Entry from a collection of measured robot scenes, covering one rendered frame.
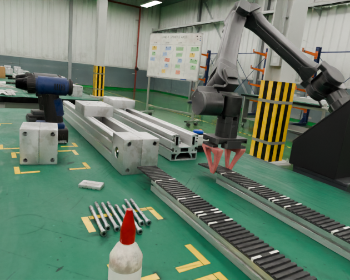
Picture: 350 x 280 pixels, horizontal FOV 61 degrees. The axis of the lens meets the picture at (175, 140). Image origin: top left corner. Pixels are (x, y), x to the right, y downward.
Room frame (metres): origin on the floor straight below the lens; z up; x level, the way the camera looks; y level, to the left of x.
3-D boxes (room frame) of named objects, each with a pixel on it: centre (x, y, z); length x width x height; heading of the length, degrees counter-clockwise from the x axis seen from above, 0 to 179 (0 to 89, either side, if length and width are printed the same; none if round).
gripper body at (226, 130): (0.76, -0.13, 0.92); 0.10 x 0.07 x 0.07; 121
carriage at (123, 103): (1.48, 0.30, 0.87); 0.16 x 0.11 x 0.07; 31
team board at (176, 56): (6.88, 0.22, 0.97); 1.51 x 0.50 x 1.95; 52
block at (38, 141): (0.79, 0.36, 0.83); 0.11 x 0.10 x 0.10; 113
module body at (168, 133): (1.27, 0.17, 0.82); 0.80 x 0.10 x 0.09; 31
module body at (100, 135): (1.17, 0.33, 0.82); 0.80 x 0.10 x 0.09; 31
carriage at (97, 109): (1.17, 0.33, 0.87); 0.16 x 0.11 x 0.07; 31
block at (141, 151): (0.79, 0.10, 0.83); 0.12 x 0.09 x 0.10; 121
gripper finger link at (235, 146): (0.77, -0.14, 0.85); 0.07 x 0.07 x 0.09; 31
